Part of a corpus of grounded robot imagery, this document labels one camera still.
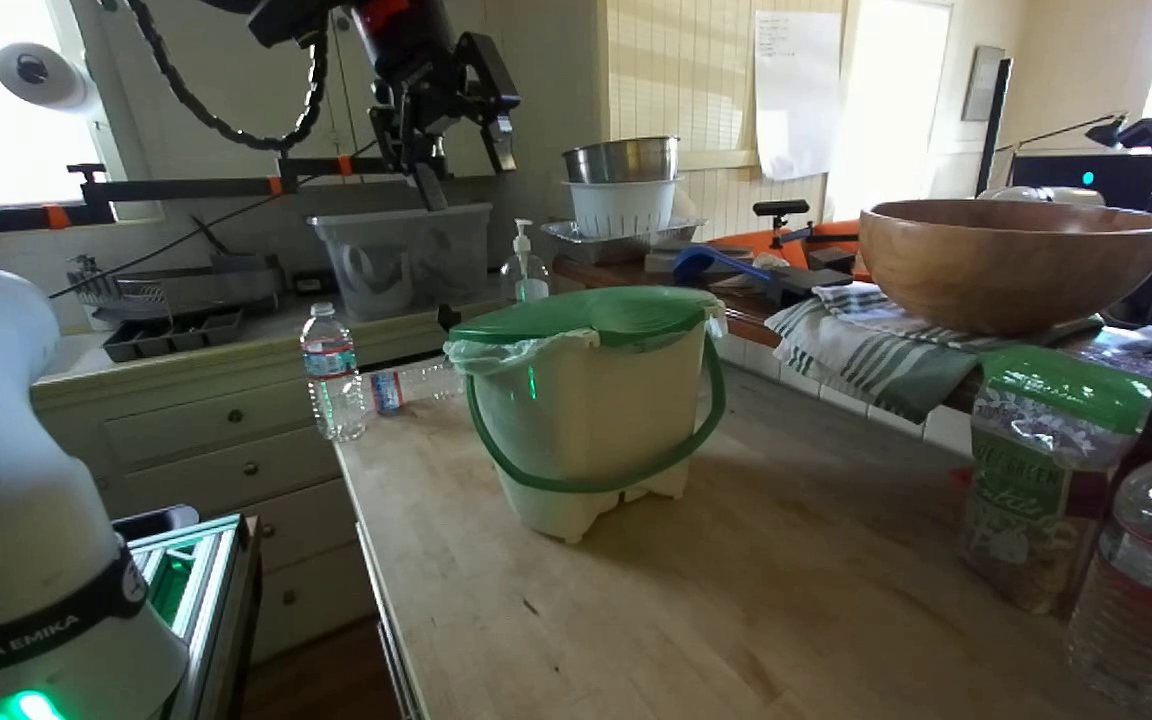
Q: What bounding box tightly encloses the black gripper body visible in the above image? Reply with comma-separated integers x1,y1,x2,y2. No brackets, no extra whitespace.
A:
369,29,520,173

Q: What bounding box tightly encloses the white bucket with green lid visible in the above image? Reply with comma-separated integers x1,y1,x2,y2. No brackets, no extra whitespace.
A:
443,286,729,543

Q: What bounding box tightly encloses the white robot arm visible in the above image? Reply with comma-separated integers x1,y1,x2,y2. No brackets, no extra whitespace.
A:
0,268,188,720

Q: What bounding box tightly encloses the clear plastic storage bin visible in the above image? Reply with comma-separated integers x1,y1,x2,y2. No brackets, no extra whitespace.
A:
313,203,491,320

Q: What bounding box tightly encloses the hand sanitizer pump bottle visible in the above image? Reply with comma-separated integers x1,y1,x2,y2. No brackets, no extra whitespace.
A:
506,220,550,304

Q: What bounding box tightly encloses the stainless steel bowl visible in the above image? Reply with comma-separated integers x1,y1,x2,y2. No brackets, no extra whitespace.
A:
563,135,680,186

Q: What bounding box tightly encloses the white drawer cabinet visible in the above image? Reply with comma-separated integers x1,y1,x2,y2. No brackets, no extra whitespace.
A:
26,295,471,669

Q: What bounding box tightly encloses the large wooden bowl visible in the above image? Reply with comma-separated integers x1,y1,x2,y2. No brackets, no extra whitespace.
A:
860,202,1152,337

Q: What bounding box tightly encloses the green snack bag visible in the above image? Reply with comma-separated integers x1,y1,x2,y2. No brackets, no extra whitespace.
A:
959,344,1152,611

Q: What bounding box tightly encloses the black cable chain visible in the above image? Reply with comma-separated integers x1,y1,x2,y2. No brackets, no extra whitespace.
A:
119,0,339,158

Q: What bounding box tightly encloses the paper sheet on wall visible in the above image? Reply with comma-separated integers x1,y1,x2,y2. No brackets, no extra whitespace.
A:
757,13,843,181

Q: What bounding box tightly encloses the black camera on stand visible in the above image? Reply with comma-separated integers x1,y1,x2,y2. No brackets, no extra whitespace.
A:
1087,115,1152,148

